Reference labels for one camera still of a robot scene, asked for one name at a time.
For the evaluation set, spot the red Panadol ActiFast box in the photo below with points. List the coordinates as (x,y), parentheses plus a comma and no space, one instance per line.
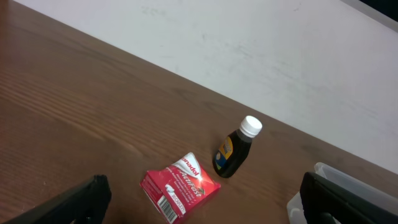
(179,188)

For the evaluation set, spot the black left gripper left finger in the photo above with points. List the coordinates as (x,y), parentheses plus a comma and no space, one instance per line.
(84,203)

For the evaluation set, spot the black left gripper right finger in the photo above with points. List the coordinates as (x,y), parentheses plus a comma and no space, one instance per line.
(325,202)

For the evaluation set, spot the clear plastic container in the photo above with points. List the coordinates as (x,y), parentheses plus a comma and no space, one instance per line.
(355,186)

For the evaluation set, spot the dark syrup bottle white cap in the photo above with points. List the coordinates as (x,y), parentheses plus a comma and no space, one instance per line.
(235,147)

